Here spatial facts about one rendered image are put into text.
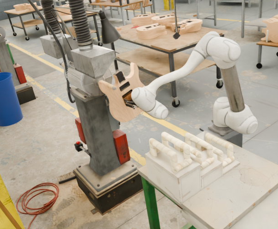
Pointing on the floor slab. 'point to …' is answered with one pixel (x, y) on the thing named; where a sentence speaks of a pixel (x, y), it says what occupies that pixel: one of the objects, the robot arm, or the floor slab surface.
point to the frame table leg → (151, 204)
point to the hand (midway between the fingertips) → (129, 97)
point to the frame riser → (112, 193)
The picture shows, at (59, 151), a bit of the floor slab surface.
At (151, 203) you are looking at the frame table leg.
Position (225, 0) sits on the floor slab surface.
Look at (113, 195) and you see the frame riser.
